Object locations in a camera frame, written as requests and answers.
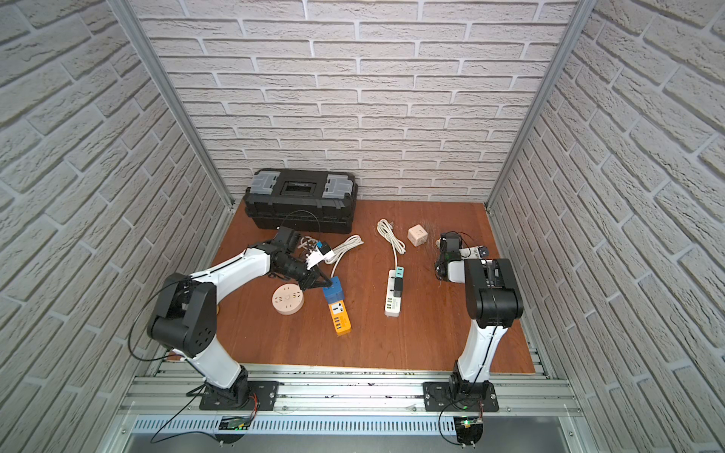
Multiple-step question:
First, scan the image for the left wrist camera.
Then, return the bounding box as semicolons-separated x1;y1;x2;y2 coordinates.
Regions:
305;241;334;270

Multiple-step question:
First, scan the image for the dark blue adapter plug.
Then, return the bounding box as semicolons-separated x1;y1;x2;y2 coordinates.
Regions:
323;276;345;305

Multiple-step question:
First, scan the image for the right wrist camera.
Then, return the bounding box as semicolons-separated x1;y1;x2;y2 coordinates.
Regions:
460;245;490;260

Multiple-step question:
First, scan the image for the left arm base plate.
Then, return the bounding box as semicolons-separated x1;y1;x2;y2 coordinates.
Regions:
199;381;279;411

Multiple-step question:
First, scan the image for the orange power strip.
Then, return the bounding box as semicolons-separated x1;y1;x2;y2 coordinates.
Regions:
329;300;351;336

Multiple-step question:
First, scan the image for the black plug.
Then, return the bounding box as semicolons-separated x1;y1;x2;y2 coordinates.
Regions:
394;277;403;298

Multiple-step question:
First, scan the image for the black plastic toolbox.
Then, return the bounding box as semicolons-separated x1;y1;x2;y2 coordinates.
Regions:
243;168;358;234

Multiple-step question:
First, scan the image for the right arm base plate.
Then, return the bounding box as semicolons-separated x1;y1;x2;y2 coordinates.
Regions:
422;381;500;413

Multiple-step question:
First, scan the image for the white power strip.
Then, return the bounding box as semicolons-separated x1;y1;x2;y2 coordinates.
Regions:
385;269;401;317

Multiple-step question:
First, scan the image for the orange strip white cable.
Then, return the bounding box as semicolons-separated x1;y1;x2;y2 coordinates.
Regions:
324;234;364;279

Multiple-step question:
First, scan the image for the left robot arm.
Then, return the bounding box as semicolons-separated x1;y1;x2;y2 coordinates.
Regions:
147;226;334;391

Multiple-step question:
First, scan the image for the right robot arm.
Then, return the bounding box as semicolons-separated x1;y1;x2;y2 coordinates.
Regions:
435;231;524;398

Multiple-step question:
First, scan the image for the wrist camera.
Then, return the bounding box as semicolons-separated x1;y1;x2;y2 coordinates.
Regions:
305;241;334;270
460;245;490;260

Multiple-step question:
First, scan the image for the aluminium rail frame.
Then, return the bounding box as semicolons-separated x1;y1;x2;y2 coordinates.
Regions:
101;362;594;452

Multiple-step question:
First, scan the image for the round pink power socket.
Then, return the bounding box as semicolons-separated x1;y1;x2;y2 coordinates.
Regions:
272;283;304;316

